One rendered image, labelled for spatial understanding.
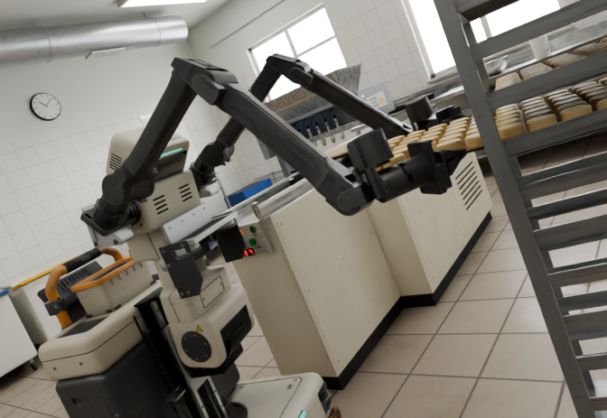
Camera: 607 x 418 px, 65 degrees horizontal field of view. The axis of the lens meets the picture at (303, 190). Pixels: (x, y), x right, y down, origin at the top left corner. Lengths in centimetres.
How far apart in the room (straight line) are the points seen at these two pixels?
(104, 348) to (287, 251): 81
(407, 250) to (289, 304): 74
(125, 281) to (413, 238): 142
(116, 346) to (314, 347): 90
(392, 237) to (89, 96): 473
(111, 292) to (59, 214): 428
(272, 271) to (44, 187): 417
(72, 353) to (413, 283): 167
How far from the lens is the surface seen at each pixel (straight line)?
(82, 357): 159
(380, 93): 258
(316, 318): 210
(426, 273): 257
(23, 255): 575
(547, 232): 99
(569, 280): 103
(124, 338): 163
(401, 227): 249
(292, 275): 203
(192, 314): 148
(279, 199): 203
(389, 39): 567
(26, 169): 592
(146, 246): 151
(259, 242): 201
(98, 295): 169
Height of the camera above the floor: 114
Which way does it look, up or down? 8 degrees down
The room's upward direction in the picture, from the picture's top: 22 degrees counter-clockwise
